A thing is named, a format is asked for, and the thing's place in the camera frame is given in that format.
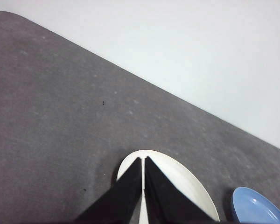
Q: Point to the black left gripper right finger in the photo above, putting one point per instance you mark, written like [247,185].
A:
[168,203]

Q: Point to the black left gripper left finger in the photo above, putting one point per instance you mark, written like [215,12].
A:
[121,200]

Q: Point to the white round plate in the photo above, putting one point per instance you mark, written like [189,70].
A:
[191,186]

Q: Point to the blue round plate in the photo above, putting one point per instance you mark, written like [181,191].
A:
[254,207]

